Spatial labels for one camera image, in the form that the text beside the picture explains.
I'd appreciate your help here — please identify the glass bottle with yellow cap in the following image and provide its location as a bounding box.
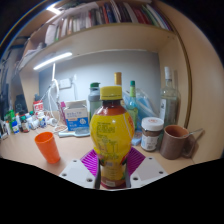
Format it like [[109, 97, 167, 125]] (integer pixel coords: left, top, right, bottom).
[[113, 71, 123, 88]]

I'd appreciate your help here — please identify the slim green glass bottle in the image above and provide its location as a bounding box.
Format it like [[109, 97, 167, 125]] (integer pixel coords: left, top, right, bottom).
[[126, 80, 139, 131]]

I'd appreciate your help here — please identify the pale blue hair brush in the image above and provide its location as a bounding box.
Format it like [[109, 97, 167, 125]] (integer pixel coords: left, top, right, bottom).
[[58, 128, 91, 138]]

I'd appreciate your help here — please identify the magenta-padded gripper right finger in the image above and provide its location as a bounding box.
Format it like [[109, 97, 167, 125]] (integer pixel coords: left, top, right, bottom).
[[126, 146, 169, 188]]

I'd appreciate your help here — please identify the orange plastic cup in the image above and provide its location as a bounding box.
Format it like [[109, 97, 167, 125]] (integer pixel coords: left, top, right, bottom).
[[34, 131, 61, 165]]

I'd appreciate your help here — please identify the white under-shelf light bar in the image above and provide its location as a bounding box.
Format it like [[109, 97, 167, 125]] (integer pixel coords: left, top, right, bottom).
[[33, 51, 73, 71]]

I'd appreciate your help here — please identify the magenta snack packet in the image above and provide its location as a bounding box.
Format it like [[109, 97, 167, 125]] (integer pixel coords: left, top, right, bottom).
[[57, 101, 67, 125]]

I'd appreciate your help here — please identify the brown mug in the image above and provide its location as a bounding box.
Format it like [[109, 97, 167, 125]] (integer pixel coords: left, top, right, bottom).
[[159, 124, 204, 160]]

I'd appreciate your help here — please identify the tall clear glass bottle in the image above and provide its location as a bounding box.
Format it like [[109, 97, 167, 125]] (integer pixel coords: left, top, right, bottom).
[[159, 66, 181, 129]]

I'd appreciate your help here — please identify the yellow drink bottle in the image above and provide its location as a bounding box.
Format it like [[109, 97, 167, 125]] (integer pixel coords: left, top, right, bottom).
[[89, 85, 136, 190]]

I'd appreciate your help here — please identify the blue and white carton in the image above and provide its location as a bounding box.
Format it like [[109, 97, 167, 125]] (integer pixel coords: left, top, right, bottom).
[[63, 99, 90, 132]]

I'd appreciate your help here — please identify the brown jar with white lid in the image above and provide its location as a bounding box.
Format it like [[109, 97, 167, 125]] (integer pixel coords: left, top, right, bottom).
[[140, 116, 165, 153]]

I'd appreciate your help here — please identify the white ceiling light bar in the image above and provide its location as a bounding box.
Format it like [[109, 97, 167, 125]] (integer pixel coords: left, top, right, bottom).
[[46, 3, 63, 16]]

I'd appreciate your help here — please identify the wooden shelf unit with books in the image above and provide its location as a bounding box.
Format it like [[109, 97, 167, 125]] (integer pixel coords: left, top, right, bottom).
[[18, 0, 193, 128]]

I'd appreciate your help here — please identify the white bottle with blue cap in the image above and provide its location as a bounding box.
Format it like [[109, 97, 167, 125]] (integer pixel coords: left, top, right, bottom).
[[11, 120, 22, 135]]

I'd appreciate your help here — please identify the white wall power outlet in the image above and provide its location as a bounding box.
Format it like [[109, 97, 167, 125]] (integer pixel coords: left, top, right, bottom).
[[57, 77, 73, 90]]

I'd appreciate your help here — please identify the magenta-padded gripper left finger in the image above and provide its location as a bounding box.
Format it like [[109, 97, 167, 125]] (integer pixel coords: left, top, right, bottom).
[[59, 148, 100, 190]]

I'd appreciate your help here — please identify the red and white canister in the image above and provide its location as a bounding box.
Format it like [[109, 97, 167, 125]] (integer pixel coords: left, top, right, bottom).
[[32, 99, 45, 116]]

